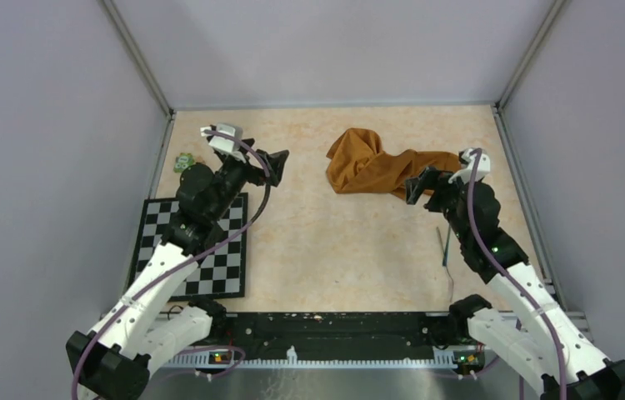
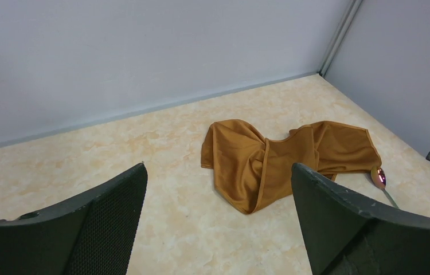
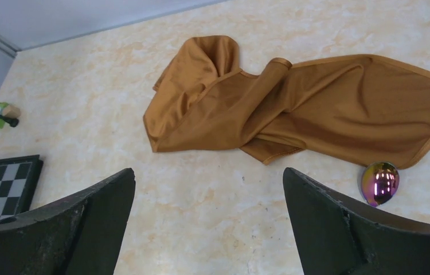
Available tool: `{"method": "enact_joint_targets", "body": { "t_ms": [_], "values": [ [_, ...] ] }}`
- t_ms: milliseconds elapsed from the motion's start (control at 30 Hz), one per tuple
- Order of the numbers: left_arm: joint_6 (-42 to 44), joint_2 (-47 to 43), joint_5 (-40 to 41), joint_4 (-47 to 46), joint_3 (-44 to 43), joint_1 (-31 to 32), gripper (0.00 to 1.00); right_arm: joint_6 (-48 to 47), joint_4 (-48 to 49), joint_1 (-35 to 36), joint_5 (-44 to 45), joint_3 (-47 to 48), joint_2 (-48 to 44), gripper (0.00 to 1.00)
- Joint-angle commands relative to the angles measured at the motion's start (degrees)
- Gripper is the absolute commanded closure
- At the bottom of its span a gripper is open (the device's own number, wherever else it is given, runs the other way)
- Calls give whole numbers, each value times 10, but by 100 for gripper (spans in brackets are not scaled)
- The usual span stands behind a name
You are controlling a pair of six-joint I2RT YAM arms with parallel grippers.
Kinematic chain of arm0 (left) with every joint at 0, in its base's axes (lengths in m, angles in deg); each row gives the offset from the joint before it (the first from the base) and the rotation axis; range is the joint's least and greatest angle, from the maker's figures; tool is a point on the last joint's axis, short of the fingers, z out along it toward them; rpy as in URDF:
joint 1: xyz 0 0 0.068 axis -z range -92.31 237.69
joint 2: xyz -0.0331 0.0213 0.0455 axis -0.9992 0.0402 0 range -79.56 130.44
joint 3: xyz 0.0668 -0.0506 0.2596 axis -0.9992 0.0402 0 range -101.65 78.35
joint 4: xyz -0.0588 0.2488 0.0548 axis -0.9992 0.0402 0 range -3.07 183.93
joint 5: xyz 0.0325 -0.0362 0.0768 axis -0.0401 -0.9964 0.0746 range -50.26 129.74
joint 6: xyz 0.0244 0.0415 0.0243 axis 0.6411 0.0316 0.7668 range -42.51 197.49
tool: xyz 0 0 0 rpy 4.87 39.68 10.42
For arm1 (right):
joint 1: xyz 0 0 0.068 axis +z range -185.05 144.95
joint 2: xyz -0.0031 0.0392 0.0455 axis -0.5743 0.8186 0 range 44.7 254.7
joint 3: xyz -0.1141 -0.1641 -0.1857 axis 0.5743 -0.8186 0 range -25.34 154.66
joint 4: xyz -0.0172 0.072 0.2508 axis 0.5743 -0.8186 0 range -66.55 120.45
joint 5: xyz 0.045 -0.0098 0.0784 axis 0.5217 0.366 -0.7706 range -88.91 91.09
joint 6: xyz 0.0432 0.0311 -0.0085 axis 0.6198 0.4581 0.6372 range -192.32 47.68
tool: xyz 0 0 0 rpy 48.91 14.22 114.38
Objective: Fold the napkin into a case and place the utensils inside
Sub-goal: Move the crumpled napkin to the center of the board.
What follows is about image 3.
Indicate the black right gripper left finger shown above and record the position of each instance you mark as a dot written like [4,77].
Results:
[78,234]

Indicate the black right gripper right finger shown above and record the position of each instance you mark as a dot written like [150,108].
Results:
[337,234]

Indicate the brown satin napkin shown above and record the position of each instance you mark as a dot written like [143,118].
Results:
[360,108]

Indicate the iridescent rainbow spoon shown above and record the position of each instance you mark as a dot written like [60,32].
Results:
[378,183]

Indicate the black white chessboard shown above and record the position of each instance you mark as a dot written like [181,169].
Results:
[18,181]

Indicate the small wooden black-tipped piece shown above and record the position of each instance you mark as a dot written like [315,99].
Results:
[10,115]

